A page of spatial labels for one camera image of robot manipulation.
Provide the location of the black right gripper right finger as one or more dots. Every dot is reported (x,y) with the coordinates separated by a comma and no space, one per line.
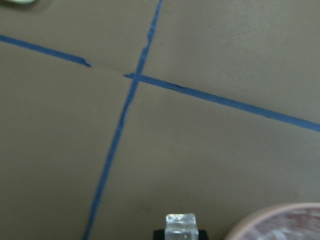
(203,234)

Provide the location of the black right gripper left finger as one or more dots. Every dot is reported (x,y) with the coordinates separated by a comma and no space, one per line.
(158,234)

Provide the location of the single clear ice cube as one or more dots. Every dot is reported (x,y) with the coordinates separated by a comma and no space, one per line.
(181,226)

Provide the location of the clear ice cubes pile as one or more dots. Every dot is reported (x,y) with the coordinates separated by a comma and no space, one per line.
(291,225)

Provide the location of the pink bowl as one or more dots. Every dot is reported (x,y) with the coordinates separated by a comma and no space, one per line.
(241,230)

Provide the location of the cream bear serving tray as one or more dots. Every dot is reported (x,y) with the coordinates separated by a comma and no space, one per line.
(21,2)

